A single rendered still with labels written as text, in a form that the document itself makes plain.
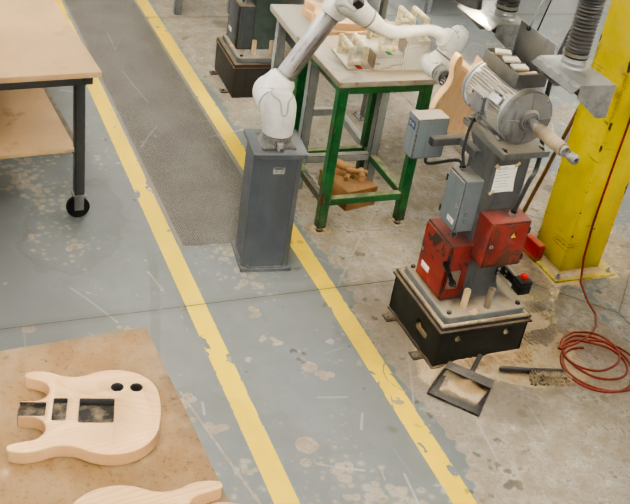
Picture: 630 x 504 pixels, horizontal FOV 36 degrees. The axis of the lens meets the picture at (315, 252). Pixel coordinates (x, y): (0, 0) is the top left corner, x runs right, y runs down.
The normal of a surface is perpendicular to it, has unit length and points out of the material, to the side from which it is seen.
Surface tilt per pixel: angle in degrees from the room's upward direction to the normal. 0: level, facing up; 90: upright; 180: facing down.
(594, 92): 90
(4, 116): 0
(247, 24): 90
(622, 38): 90
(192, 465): 0
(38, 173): 0
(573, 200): 90
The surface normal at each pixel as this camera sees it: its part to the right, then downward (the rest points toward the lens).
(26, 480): 0.14, -0.82
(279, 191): 0.24, 0.57
